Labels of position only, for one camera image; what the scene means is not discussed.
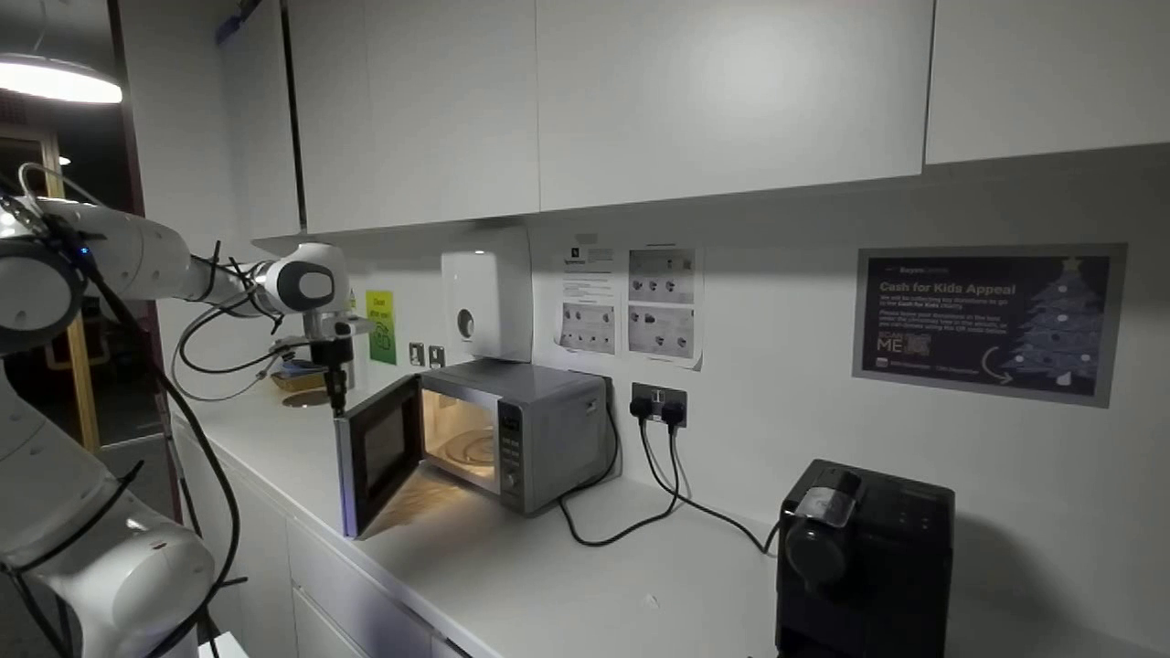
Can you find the silver wall socket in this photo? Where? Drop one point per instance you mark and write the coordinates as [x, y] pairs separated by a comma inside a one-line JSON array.
[[438, 356], [417, 356]]

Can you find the dark framed wall poster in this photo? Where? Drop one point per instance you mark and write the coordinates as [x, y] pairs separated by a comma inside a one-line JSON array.
[[990, 324]]

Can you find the white base cabinet unit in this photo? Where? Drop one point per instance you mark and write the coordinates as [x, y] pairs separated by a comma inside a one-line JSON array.
[[343, 609]]

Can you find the glass microwave turntable plate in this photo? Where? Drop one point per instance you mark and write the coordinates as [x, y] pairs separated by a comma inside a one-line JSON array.
[[466, 456]]

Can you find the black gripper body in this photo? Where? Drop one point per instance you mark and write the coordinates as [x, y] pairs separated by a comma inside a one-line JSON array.
[[333, 356]]

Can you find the silver microwave oven body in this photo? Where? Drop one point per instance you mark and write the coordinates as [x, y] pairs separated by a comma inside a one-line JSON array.
[[562, 426]]

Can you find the silver microwave oven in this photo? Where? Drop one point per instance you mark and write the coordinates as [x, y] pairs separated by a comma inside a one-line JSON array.
[[381, 451]]

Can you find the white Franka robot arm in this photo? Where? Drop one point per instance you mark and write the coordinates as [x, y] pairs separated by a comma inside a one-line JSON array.
[[132, 259]]

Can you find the black coffee machine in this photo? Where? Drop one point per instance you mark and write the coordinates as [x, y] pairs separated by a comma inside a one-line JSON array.
[[871, 560]]

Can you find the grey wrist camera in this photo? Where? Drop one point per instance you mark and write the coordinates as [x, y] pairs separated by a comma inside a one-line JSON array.
[[351, 328]]

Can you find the wooden door frame post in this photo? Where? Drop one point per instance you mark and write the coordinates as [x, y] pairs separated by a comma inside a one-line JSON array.
[[82, 378]]

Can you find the round ceiling light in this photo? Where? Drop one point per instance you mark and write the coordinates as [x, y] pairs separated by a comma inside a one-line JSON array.
[[55, 79]]

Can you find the white laminated instruction sheet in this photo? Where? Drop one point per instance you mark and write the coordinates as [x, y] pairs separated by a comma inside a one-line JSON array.
[[589, 313], [663, 306]]

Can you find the green clean after use poster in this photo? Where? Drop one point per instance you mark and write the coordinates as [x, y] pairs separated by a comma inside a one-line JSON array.
[[381, 328]]

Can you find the white paper towel dispenser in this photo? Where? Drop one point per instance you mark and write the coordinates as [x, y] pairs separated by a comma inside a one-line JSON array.
[[471, 306]]

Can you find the white upper cabinet door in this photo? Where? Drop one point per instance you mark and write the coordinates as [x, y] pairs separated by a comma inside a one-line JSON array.
[[1047, 74], [734, 98], [414, 113]]

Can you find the double wall power socket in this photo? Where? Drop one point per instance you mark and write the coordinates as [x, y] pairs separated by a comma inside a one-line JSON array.
[[661, 394]]

